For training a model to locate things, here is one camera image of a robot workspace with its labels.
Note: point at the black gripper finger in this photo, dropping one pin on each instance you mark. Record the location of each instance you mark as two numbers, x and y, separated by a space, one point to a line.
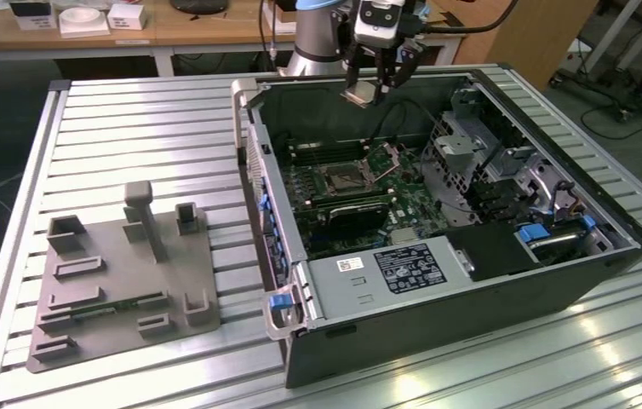
352 68
384 85

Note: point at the silver CPU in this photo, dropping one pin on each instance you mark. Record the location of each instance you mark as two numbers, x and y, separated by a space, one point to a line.
360 94

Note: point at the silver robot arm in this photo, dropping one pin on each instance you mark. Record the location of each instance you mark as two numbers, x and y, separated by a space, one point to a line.
317 42

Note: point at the CPU socket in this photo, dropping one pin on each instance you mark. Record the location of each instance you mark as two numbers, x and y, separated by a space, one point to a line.
343 176

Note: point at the small white box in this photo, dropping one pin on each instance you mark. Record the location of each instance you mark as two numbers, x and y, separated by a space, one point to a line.
291 23

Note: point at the silver metal drive cage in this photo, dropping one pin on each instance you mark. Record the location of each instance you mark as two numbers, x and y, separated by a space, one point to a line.
456 149

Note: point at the wooden cabinet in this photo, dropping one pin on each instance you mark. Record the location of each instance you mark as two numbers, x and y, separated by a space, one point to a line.
524 42

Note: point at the green motherboard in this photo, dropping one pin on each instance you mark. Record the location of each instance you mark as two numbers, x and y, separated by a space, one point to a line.
405 200

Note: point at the black round object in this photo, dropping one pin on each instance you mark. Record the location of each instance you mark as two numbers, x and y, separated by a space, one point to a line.
197 5

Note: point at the black graphics card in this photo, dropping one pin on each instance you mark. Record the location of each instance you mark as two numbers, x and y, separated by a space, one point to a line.
353 223

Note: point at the white wheeled equipment stand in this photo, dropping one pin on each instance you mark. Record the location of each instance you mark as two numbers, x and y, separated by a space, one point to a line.
604 44

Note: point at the small silver chipset heatsink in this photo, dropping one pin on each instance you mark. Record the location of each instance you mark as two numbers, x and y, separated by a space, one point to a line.
405 236

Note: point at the white printed box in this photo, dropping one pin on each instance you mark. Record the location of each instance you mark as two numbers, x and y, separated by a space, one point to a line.
126 19

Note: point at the black plastic shroud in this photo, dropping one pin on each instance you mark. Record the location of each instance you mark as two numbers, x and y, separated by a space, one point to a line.
491 251

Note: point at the blue disk carrier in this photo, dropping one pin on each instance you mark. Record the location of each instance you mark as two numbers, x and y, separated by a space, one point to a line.
531 235

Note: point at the white block with round hollow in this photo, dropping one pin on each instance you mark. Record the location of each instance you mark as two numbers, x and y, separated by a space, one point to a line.
84 30

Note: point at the silver power supply unit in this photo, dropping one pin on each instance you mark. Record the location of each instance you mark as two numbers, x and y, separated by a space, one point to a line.
353 294

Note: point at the blue case latch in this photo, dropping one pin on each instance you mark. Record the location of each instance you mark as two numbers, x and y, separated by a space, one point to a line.
280 302

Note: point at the white box with black top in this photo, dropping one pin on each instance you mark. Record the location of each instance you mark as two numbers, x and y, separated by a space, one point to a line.
36 23

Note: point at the black PC case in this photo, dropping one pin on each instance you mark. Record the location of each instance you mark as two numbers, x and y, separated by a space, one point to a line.
411 341

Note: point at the grey parts rack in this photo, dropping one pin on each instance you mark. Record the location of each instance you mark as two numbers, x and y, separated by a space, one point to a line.
126 277

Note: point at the green RAM stick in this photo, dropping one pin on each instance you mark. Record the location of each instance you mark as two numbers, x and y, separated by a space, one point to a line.
121 305

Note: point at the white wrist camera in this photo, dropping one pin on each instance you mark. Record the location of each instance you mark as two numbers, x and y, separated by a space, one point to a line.
376 25

